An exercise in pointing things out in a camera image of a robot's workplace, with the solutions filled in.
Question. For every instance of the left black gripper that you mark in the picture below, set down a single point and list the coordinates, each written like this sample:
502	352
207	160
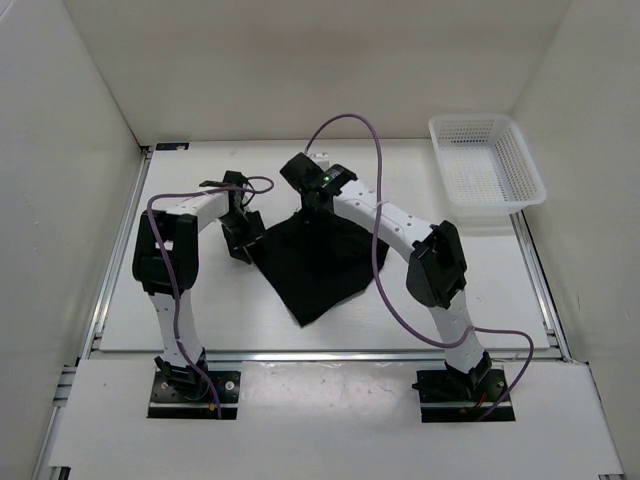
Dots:
257	230

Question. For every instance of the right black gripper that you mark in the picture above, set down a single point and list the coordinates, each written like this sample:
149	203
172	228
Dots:
303	199

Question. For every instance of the black shorts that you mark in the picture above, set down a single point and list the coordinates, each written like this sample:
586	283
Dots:
315	261

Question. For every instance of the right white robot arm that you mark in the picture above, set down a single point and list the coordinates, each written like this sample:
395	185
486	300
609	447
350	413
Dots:
436	265

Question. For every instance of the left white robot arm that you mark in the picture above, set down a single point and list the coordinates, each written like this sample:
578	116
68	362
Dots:
166	264

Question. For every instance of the dark corner label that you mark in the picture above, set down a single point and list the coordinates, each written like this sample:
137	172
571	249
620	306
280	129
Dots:
172	146

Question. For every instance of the white plastic basket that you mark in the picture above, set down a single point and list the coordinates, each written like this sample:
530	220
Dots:
485	165

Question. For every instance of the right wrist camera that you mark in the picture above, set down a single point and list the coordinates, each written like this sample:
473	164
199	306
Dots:
319	160

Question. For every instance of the aluminium frame rail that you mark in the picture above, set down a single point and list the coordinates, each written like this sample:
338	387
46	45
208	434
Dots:
550	354

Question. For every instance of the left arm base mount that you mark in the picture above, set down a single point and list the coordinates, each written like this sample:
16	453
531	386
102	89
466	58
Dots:
195	401

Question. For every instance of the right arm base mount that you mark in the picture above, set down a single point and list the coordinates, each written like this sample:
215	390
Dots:
444	399

